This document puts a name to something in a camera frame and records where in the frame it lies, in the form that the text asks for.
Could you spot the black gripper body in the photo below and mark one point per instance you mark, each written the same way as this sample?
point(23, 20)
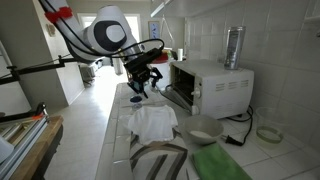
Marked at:
point(140, 74)

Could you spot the red tape on arm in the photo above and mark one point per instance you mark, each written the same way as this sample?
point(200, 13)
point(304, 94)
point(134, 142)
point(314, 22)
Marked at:
point(58, 15)

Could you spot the white crumpled cloth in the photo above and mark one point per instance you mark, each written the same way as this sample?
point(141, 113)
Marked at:
point(151, 123)

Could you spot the aluminium frame rail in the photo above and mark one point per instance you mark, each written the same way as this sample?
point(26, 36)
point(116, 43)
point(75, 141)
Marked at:
point(20, 133)

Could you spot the green cloth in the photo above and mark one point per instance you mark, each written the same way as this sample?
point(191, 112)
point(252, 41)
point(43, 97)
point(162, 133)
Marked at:
point(216, 163)

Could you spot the tall metal can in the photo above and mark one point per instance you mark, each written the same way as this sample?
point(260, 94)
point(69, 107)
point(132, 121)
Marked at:
point(235, 46)

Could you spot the translucent pitcher with red lid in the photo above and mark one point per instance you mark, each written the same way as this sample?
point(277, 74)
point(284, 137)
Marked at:
point(163, 71)

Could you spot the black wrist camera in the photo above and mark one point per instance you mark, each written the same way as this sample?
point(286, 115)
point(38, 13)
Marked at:
point(143, 60)

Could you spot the wooden table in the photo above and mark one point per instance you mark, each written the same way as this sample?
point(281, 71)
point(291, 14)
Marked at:
point(36, 150)

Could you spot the white microwave knob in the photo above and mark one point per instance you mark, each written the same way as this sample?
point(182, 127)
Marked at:
point(196, 92)
point(195, 110)

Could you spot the framed blue picture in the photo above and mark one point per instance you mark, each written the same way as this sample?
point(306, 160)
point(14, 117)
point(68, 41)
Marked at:
point(154, 30)

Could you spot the white basket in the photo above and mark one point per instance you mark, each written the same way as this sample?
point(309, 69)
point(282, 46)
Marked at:
point(87, 71)

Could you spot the white paper towel roll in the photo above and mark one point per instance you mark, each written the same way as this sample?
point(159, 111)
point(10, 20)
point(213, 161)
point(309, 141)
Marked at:
point(180, 55)

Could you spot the white wall cabinet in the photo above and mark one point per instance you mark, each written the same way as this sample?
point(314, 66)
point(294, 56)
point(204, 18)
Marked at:
point(200, 6)

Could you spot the glass microwave door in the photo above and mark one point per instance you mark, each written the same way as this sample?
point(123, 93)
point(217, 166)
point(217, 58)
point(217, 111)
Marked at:
point(173, 96)

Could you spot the white microwave oven body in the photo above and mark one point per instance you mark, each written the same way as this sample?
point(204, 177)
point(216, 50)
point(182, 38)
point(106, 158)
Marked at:
point(226, 96)

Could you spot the white ceramic bowl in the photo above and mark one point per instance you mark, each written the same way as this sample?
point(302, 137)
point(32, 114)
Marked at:
point(200, 128)

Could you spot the black table clamp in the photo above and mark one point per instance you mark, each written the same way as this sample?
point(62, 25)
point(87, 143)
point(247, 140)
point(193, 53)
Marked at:
point(20, 116)

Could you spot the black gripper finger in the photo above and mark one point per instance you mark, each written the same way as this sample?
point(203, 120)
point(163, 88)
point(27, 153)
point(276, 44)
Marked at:
point(138, 87)
point(157, 75)

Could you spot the small wall ornament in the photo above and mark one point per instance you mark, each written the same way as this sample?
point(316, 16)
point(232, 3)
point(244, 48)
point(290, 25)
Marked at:
point(50, 30)

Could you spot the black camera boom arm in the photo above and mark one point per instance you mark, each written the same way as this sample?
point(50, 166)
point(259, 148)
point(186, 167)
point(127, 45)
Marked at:
point(40, 67)

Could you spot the grey striped cloth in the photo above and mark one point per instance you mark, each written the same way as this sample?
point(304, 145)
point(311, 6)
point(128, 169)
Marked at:
point(156, 160)

